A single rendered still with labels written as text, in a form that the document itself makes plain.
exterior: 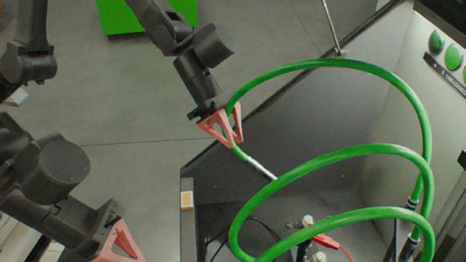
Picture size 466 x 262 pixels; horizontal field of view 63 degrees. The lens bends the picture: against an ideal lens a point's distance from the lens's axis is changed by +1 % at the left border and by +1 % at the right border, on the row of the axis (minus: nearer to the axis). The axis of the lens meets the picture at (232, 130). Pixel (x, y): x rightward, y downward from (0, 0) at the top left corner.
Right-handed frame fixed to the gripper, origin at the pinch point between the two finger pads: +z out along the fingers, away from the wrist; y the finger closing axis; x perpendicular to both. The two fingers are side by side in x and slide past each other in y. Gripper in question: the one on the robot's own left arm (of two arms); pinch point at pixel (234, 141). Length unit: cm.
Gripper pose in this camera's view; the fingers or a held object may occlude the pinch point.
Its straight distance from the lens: 74.2
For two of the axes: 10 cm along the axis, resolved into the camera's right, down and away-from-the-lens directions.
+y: 5.7, -3.1, 7.6
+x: -6.5, 4.0, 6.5
